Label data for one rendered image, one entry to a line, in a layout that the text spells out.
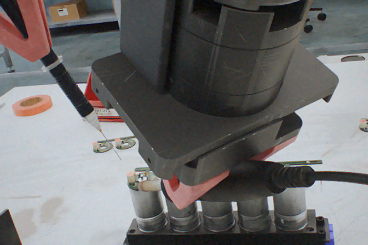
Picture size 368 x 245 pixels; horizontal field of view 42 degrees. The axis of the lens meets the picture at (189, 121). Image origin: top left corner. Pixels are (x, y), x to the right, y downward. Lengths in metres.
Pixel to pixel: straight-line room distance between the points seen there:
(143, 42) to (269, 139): 0.07
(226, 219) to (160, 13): 0.23
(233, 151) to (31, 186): 0.38
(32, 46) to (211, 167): 0.17
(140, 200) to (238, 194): 0.16
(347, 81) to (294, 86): 0.46
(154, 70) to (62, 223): 0.30
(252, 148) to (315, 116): 0.38
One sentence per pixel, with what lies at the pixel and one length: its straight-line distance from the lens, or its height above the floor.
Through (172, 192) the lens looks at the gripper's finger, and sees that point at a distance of 0.28.
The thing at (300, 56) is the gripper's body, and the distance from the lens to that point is 0.25.
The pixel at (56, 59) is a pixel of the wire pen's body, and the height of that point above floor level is 0.92.
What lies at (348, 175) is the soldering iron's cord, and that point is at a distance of 0.19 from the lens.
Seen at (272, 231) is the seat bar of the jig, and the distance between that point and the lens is 0.38.
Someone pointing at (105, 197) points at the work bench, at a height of 0.75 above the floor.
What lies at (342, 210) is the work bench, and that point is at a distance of 0.43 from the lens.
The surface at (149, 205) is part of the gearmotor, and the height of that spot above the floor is 0.80.
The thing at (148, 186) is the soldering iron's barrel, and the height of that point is 0.83.
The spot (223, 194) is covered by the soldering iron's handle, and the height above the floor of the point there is 0.87.
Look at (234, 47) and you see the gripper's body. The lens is 0.18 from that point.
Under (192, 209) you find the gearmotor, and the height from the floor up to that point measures 0.79.
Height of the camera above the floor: 1.00
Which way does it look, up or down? 24 degrees down
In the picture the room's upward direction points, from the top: 10 degrees counter-clockwise
